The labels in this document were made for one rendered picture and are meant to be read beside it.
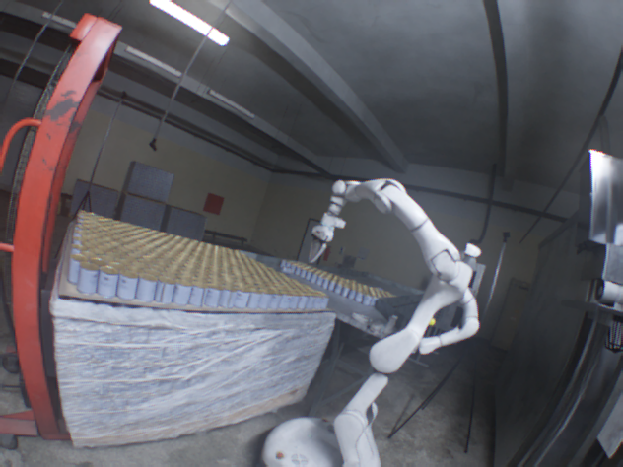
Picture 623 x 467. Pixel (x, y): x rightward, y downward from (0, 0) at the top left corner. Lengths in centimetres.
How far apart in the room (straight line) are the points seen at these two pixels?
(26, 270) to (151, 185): 747
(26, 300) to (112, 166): 886
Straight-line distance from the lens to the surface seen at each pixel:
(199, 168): 1080
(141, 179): 840
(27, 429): 171
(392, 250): 842
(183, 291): 93
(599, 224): 164
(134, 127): 1010
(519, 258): 798
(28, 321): 132
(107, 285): 86
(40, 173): 114
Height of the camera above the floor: 149
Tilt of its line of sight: level
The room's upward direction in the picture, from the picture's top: 17 degrees clockwise
